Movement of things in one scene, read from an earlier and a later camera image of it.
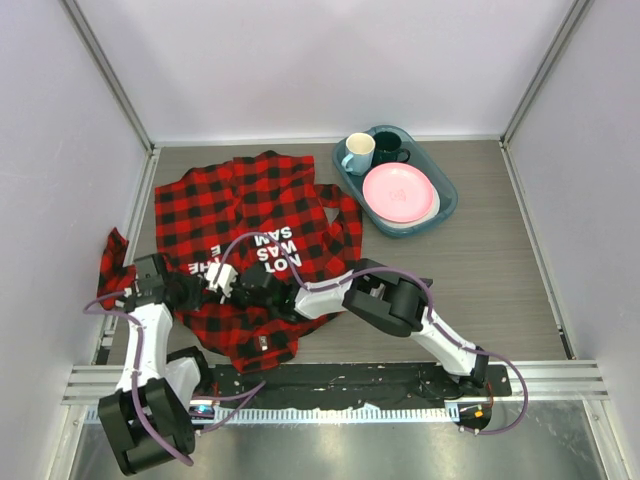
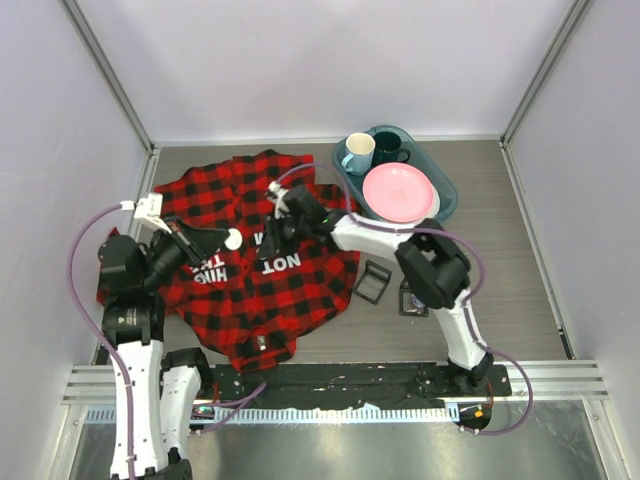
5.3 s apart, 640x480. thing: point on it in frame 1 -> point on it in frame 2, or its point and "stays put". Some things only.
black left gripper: x=195 y=286 -> x=201 y=242
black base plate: x=348 y=386 stays put
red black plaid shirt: x=240 y=212 stays put
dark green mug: x=387 y=149 stays put
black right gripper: x=233 y=295 -> x=272 y=239
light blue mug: x=361 y=147 stays put
